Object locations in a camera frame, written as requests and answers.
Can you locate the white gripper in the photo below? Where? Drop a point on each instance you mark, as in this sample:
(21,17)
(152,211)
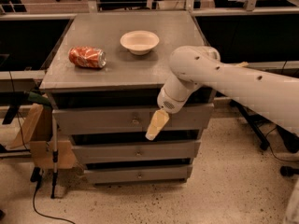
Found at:
(166,103)

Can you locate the white paper bowl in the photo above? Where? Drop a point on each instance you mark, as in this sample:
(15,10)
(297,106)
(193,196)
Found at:
(140,42)

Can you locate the grey drawer cabinet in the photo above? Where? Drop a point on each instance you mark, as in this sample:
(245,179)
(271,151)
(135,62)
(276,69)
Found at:
(127,79)

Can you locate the grey top drawer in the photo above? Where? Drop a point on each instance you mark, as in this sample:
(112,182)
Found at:
(128,119)

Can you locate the green handled tool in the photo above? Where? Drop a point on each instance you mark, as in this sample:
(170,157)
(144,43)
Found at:
(37,98)

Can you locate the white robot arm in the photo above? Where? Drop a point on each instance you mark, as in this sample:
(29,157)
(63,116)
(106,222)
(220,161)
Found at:
(274,97)

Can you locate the metal tripod leg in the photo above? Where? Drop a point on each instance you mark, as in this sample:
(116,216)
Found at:
(54,156)

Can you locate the grey bottom drawer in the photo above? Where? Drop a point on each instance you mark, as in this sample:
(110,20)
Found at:
(138,174)

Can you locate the grey middle drawer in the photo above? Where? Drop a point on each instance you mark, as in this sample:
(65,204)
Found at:
(143,151)

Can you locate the crushed orange soda can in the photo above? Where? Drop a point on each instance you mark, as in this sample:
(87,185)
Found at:
(88,57)

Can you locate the brown cardboard box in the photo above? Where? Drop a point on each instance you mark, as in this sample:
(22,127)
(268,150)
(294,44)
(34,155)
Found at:
(36,132)

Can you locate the grey drawer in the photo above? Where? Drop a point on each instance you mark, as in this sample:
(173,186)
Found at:
(143,151)
(138,174)
(128,119)

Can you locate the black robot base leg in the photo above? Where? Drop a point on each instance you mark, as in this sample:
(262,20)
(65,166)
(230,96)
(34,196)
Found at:
(250,120)

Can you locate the small cream scrap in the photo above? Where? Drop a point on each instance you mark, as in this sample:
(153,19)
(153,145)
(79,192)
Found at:
(243,64)

